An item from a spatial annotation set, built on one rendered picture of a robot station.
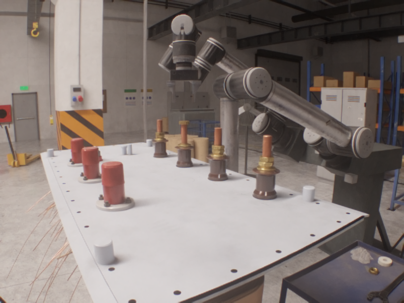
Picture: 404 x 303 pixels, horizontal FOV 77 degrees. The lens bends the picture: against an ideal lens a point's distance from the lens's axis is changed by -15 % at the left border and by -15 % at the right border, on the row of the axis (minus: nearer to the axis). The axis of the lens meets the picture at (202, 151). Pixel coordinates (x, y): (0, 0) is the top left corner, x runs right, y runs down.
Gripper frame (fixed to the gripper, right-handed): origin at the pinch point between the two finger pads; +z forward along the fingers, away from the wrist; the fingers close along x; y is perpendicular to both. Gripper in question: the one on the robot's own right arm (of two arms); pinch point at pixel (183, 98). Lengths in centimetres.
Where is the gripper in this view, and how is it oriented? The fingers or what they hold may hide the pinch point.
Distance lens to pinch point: 139.0
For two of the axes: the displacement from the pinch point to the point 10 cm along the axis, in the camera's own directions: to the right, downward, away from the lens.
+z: 0.0, 9.8, 1.8
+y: 1.0, 1.8, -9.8
